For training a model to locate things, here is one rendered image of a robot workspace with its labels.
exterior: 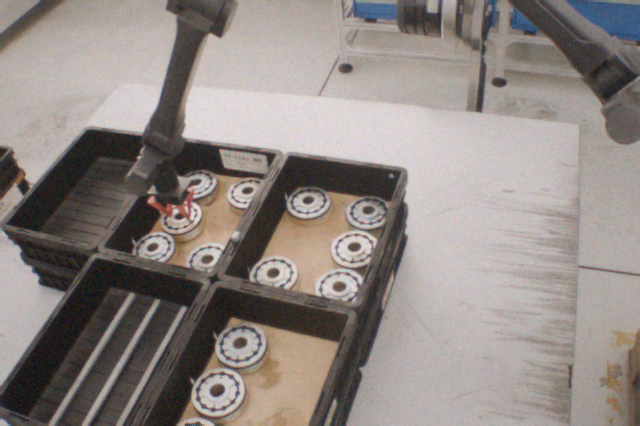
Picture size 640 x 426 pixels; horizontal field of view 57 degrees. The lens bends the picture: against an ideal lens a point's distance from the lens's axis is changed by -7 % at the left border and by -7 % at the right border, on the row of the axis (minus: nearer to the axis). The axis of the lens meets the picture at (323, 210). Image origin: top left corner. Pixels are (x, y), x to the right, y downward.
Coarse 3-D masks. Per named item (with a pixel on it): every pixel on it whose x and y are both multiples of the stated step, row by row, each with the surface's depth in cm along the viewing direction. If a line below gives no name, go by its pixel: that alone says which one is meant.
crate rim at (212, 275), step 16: (208, 144) 155; (224, 144) 154; (240, 144) 154; (256, 192) 141; (128, 208) 142; (240, 224) 134; (128, 256) 131; (224, 256) 128; (192, 272) 126; (208, 272) 126
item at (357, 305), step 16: (320, 160) 147; (336, 160) 146; (352, 160) 145; (272, 176) 144; (400, 176) 140; (400, 192) 136; (256, 208) 137; (384, 224) 130; (240, 240) 131; (384, 240) 127; (224, 272) 125; (368, 272) 123; (256, 288) 122; (272, 288) 121; (368, 288) 120; (336, 304) 117; (352, 304) 117
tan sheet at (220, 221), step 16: (224, 176) 161; (224, 192) 157; (208, 208) 153; (224, 208) 153; (160, 224) 151; (208, 224) 150; (224, 224) 149; (192, 240) 146; (208, 240) 146; (224, 240) 145
